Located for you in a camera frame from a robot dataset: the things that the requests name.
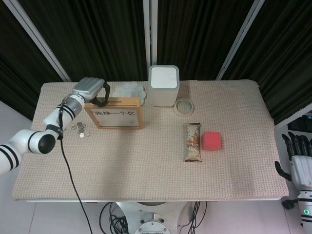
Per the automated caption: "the white square trash bin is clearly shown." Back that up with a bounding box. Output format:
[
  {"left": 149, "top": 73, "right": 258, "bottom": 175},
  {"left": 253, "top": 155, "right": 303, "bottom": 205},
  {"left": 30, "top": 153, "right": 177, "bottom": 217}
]
[{"left": 148, "top": 65, "right": 180, "bottom": 107}]

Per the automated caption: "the black cable bundle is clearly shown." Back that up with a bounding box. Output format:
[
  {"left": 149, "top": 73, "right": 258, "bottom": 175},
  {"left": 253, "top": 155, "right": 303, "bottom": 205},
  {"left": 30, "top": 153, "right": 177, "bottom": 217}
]
[
  {"left": 101, "top": 201, "right": 129, "bottom": 234},
  {"left": 177, "top": 201, "right": 208, "bottom": 234}
]

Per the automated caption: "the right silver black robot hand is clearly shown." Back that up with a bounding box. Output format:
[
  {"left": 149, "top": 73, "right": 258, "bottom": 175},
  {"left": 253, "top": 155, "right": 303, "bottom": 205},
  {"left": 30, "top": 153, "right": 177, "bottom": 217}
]
[{"left": 274, "top": 131, "right": 312, "bottom": 190}]

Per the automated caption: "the white flower-shaped plate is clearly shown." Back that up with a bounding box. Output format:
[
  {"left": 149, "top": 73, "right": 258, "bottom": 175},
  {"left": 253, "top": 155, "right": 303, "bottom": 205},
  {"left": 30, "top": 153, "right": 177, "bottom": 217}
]
[{"left": 111, "top": 81, "right": 148, "bottom": 106}]

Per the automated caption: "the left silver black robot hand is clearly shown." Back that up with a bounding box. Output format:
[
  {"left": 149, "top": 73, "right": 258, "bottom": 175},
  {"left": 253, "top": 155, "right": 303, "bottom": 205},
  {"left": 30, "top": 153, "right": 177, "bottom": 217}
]
[{"left": 72, "top": 77, "right": 111, "bottom": 108}]

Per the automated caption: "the wooden coin bank box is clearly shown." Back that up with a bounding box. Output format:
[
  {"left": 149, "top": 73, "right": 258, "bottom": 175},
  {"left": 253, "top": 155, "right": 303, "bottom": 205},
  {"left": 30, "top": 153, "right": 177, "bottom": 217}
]
[{"left": 83, "top": 97, "right": 144, "bottom": 130}]

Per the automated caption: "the black caster wheel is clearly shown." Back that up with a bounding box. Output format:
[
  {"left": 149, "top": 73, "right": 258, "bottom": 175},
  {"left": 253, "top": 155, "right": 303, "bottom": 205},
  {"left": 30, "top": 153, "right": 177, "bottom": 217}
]
[{"left": 282, "top": 198, "right": 300, "bottom": 211}]

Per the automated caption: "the pink foam cube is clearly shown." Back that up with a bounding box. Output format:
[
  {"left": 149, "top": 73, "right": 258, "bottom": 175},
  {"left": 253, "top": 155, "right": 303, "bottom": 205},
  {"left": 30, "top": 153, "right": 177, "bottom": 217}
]
[{"left": 201, "top": 131, "right": 223, "bottom": 151}]

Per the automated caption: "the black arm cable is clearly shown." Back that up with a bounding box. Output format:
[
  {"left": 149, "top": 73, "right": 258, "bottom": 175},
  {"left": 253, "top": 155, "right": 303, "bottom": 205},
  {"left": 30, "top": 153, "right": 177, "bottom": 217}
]
[{"left": 57, "top": 98, "right": 90, "bottom": 234}]

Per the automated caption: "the black pleated curtain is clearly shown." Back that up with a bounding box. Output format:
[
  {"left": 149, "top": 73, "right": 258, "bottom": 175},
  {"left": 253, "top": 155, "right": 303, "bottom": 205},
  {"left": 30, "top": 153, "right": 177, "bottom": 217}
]
[
  {"left": 156, "top": 0, "right": 254, "bottom": 81},
  {"left": 20, "top": 0, "right": 151, "bottom": 82},
  {"left": 0, "top": 0, "right": 63, "bottom": 120},
  {"left": 225, "top": 0, "right": 312, "bottom": 125}
]

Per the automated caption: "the white metal partition post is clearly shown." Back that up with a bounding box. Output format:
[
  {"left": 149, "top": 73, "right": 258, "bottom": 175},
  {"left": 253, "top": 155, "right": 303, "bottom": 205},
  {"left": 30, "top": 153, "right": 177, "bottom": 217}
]
[
  {"left": 215, "top": 0, "right": 267, "bottom": 81},
  {"left": 142, "top": 0, "right": 159, "bottom": 74},
  {"left": 4, "top": 0, "right": 72, "bottom": 82}
]

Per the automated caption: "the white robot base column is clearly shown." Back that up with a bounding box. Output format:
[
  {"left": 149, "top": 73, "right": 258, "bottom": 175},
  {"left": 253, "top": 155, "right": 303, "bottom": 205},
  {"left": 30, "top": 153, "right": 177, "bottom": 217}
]
[{"left": 117, "top": 201, "right": 188, "bottom": 234}]

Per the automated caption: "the dark equipment with cables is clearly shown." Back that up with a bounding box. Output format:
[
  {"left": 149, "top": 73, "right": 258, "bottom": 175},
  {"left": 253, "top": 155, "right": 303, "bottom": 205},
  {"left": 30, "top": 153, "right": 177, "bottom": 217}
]
[{"left": 287, "top": 111, "right": 312, "bottom": 139}]

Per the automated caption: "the beige woven tablecloth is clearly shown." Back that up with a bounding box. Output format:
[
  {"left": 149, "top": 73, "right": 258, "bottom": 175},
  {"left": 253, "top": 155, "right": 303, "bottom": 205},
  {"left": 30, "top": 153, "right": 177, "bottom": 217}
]
[{"left": 11, "top": 79, "right": 290, "bottom": 202}]

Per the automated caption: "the brown snack bar wrapper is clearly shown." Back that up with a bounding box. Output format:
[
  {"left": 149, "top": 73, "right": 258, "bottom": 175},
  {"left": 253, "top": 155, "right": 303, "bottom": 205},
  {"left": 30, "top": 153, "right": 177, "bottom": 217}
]
[{"left": 184, "top": 122, "right": 203, "bottom": 163}]

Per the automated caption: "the masking tape roll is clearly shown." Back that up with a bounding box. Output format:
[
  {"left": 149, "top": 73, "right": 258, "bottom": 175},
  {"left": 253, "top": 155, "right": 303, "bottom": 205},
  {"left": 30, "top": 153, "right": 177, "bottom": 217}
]
[{"left": 174, "top": 98, "right": 195, "bottom": 116}]

